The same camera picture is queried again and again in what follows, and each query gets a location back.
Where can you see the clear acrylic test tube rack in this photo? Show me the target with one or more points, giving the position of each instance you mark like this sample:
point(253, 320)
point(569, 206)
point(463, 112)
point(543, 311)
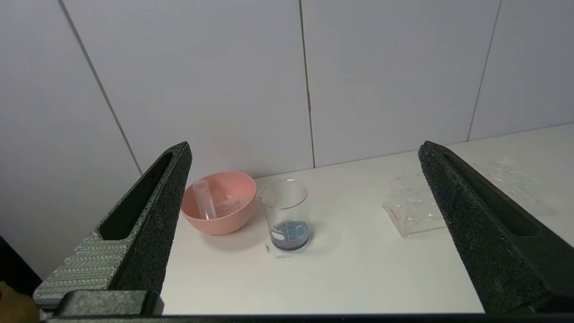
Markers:
point(412, 211)

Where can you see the clear glass beaker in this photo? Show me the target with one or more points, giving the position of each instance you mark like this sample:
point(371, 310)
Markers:
point(289, 233)

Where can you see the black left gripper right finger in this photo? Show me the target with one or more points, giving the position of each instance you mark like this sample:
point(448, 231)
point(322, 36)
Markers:
point(493, 242)

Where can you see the pink plastic bowl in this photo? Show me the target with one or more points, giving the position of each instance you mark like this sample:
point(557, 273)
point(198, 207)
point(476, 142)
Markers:
point(224, 224)

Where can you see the test tube with blue pigment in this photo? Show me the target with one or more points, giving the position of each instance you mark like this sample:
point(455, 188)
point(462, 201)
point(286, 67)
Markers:
point(204, 199)

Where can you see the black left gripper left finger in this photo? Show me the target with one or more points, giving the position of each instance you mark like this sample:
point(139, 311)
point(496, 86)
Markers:
point(152, 224)

